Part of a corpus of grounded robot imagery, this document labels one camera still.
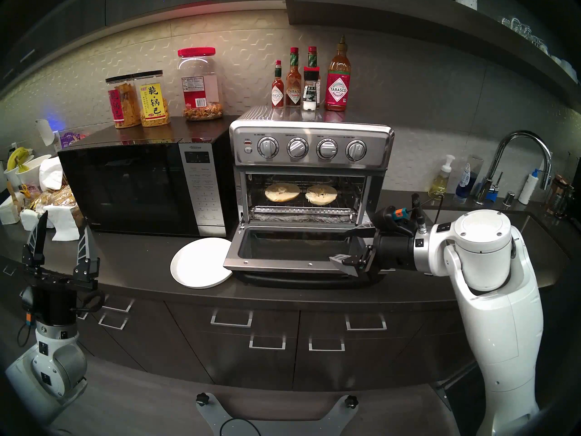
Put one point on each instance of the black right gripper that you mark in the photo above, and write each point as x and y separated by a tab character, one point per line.
395	253

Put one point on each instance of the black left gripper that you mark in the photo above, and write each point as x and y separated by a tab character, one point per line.
54	303

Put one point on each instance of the dark crusted bagel half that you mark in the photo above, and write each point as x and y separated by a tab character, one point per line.
321	194

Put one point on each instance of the glass toaster oven door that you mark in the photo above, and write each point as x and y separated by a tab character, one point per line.
295	267

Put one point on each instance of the pale crusted bagel half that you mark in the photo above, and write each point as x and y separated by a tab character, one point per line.
282	192

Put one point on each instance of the round white plate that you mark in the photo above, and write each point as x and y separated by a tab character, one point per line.
202	262

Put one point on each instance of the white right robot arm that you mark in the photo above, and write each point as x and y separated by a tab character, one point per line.
499	303

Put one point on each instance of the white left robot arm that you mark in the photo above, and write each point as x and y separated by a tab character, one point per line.
59	362

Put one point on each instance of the foil covered oven tray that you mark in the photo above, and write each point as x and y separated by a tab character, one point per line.
308	218

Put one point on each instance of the silver oven control knob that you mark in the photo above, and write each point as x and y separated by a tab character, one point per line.
356	150
327	149
297	148
268	147

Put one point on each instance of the black microwave oven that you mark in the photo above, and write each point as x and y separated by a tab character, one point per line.
136	185

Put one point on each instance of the stainless steel toaster oven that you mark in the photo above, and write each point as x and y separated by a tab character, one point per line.
379	144

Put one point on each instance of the large white paper bag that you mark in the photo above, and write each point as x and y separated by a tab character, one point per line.
63	226

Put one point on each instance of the small white paper bag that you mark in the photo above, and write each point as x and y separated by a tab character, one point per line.
8	212
26	219

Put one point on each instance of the bagged bread loaf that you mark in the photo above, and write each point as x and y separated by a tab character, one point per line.
54	196

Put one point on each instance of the white crumpled paper bag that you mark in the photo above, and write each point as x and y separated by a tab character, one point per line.
51	174

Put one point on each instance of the yellow liquid soap dispenser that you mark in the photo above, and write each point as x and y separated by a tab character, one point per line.
439	185

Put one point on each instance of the yellow banana bunch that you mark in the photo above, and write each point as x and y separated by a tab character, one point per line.
17	157

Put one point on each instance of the blue dish soap bottle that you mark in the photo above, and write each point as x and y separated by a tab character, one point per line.
463	187

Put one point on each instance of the purple snack packet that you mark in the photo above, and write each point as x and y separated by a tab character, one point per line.
70	139

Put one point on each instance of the chrome gooseneck faucet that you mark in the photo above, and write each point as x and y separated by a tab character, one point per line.
485	187

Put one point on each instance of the small blue sponge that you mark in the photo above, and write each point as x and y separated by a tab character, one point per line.
492	195

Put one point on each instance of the tall clear tumbler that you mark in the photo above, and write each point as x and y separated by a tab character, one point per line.
476	163

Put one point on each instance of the dark lower cabinet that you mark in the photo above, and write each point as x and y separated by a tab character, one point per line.
272	371

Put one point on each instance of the black base knob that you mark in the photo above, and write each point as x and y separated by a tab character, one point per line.
202	399
351	401

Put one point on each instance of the small chrome sink cap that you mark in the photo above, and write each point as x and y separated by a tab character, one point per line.
509	199

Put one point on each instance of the large Tabasco sriracha bottle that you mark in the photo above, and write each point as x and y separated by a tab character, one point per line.
337	90

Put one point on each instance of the red label snack jar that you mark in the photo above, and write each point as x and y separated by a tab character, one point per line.
122	106

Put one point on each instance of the medium Tabasco sauce bottle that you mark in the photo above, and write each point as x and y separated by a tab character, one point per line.
294	92

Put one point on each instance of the small Tabasco sauce bottle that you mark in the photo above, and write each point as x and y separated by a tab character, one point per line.
277	96

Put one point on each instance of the white bottle blue cap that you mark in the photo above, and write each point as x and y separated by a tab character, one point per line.
527	190

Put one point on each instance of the yellow label snack jar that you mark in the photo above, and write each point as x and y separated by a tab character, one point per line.
153	101

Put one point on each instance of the stainless steel sink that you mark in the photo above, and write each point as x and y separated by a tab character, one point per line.
544	240

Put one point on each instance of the green neck Tabasco bottle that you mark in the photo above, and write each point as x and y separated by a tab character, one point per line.
312	57

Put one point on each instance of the copper lidded jar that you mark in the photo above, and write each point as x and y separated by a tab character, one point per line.
554	194

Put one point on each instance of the dark glass french press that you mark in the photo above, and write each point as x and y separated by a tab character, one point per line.
566	201

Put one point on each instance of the clear jar red lid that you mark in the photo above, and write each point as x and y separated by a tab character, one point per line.
199	87

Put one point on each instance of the black countertop appliance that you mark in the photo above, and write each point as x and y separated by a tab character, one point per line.
577	194

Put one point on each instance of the clear drinking glass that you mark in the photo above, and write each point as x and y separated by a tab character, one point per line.
516	25
504	22
538	42

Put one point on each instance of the white mug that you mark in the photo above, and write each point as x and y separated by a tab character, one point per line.
557	60
570	71

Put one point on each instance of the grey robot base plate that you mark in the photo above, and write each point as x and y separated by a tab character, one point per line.
213	421

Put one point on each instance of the dark open wall shelf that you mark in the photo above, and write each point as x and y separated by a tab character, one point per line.
408	17

